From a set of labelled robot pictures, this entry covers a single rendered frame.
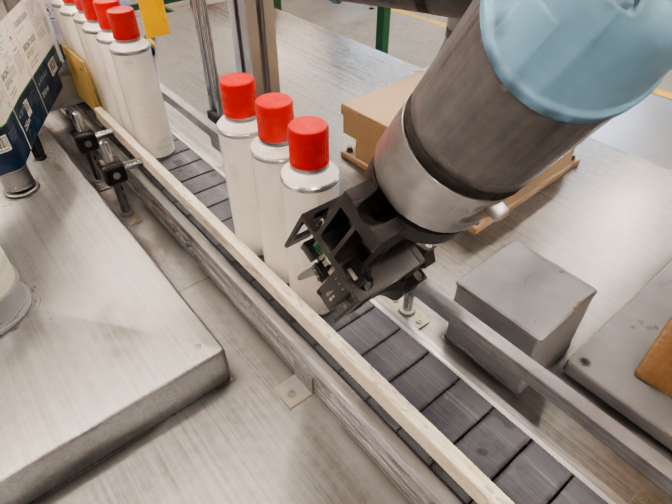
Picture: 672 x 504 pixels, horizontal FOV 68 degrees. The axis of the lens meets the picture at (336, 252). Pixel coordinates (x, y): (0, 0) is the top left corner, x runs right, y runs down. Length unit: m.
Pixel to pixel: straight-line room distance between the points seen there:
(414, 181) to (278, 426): 0.32
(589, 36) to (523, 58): 0.02
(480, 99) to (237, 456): 0.39
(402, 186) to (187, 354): 0.31
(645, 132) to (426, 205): 0.86
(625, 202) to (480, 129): 0.66
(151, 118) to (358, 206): 0.53
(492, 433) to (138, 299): 0.38
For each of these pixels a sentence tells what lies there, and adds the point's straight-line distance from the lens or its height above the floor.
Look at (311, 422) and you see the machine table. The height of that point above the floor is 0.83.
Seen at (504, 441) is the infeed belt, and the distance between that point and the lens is 0.46.
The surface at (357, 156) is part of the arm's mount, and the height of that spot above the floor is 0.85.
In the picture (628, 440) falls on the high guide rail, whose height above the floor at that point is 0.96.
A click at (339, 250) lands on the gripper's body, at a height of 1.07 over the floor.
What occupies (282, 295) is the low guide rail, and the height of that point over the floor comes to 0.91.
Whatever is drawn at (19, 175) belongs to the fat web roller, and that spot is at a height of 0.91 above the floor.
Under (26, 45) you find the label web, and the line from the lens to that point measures 0.90.
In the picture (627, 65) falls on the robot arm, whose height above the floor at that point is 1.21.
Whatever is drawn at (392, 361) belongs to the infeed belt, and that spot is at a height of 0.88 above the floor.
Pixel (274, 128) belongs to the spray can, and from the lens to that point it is 0.45.
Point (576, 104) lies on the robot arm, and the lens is 0.21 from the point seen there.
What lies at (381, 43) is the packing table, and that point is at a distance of 2.82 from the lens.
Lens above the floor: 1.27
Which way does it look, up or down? 42 degrees down
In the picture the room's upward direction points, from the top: straight up
